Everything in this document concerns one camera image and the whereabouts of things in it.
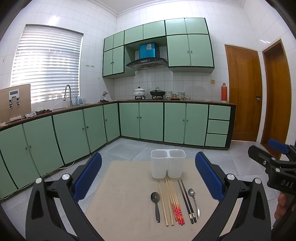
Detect green cabinets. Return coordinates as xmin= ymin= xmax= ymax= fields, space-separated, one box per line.
xmin=1 ymin=100 xmax=236 ymax=198
xmin=102 ymin=18 xmax=215 ymax=79

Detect window blinds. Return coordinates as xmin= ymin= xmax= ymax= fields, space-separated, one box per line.
xmin=10 ymin=25 xmax=83 ymax=103

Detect black wok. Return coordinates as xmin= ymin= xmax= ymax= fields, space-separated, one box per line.
xmin=150 ymin=87 xmax=166 ymax=99

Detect white lidded pot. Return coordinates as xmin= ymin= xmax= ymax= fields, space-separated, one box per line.
xmin=134 ymin=86 xmax=145 ymax=99

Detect orange thermos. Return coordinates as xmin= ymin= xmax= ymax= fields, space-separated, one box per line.
xmin=221 ymin=83 xmax=227 ymax=102

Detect person right hand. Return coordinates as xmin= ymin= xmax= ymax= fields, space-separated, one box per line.
xmin=274 ymin=193 xmax=287 ymax=220

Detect wooden door right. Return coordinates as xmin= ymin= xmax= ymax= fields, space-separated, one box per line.
xmin=261 ymin=40 xmax=292 ymax=158

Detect white twin utensil holder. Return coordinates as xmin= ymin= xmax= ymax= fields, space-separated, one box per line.
xmin=151 ymin=149 xmax=186 ymax=179

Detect plain bamboo chopstick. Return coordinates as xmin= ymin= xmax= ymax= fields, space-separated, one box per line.
xmin=158 ymin=180 xmax=169 ymax=227
xmin=165 ymin=179 xmax=174 ymax=226

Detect black chopstick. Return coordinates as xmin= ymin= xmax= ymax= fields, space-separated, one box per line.
xmin=178 ymin=180 xmax=194 ymax=225
xmin=181 ymin=179 xmax=197 ymax=223

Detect cardboard box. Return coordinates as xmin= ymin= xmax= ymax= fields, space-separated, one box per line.
xmin=0 ymin=84 xmax=32 ymax=123

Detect red patterned chopstick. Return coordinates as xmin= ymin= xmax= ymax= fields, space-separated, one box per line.
xmin=166 ymin=179 xmax=179 ymax=222
xmin=170 ymin=180 xmax=184 ymax=225
xmin=171 ymin=179 xmax=186 ymax=225
xmin=168 ymin=180 xmax=182 ymax=225

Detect patterned mug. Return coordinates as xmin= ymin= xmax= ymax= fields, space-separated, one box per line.
xmin=178 ymin=91 xmax=186 ymax=100

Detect blue box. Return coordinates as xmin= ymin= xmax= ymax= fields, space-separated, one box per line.
xmin=139 ymin=43 xmax=160 ymax=59

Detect green lower cabinets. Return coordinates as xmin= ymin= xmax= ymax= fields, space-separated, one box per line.
xmin=1 ymin=100 xmax=236 ymax=198

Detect wooden door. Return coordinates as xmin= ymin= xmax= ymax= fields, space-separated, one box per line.
xmin=261 ymin=40 xmax=292 ymax=158
xmin=225 ymin=45 xmax=262 ymax=142

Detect chrome faucet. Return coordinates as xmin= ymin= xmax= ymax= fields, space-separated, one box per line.
xmin=63 ymin=84 xmax=73 ymax=107

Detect green upper cabinets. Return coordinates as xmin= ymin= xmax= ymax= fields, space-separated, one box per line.
xmin=102 ymin=18 xmax=215 ymax=79

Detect silver spoon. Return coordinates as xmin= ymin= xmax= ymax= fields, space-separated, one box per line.
xmin=188 ymin=188 xmax=200 ymax=219

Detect black spoon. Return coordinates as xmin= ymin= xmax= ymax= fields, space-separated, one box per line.
xmin=151 ymin=192 xmax=161 ymax=223

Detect black range hood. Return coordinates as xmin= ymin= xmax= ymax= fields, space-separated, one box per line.
xmin=126 ymin=57 xmax=168 ymax=70

